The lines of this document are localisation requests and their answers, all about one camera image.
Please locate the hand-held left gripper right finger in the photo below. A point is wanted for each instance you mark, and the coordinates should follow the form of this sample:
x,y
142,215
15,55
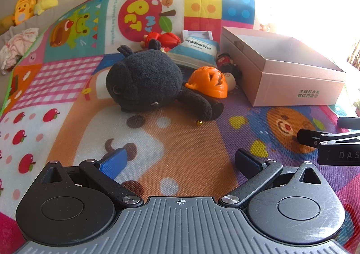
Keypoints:
x,y
247,161

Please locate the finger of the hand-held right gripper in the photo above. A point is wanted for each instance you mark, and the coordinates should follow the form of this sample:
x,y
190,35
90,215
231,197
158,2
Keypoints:
x,y
309,136
348,122

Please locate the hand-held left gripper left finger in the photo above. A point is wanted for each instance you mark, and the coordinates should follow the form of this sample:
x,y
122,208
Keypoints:
x,y
112,162

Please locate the pink cardboard box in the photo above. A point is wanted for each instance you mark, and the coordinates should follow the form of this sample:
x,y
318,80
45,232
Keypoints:
x,y
295,88

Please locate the orange toy helmet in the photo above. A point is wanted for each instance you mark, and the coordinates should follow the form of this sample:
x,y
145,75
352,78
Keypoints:
x,y
206,79

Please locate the black plush toy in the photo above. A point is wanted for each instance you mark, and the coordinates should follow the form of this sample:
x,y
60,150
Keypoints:
x,y
146,74

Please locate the blue white packet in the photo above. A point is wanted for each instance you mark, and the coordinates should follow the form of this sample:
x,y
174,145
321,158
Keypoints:
x,y
194,51

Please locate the red toy figure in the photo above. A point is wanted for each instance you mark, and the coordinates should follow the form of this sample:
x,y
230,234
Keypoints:
x,y
168,40

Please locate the small potted plant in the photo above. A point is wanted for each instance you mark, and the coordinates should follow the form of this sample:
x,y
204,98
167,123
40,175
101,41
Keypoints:
x,y
357,106

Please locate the small gold bell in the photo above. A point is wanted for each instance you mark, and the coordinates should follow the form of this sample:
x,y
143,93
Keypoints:
x,y
198,123

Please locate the colourful printed play mat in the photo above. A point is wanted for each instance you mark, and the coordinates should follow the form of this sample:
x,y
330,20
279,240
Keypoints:
x,y
70,88

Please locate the pink white clothes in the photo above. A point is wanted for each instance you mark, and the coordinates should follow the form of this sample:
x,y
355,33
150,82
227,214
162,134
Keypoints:
x,y
17,46

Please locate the yellow duck plush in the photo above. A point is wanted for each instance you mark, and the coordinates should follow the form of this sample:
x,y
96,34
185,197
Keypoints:
x,y
22,9

